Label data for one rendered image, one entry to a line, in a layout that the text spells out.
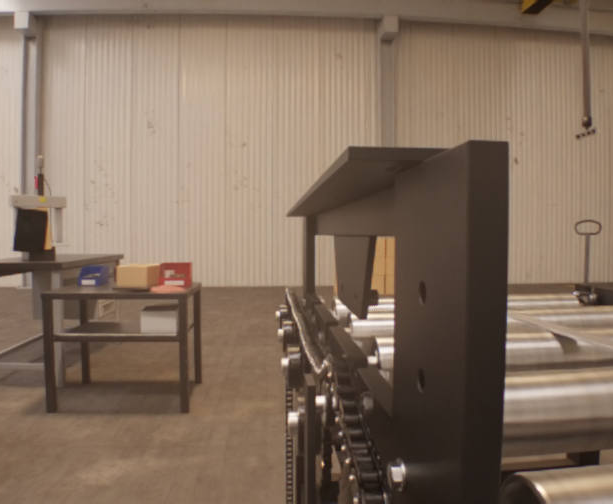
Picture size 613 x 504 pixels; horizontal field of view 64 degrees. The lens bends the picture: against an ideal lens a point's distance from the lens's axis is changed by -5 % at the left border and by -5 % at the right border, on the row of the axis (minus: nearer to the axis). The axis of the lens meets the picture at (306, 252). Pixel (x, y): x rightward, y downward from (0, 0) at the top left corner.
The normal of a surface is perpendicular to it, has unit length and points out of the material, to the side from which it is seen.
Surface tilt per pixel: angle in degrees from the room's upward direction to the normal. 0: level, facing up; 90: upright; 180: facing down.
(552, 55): 90
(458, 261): 90
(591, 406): 65
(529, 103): 90
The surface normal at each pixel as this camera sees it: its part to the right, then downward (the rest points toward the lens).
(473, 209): 0.07, 0.04
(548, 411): 0.07, -0.30
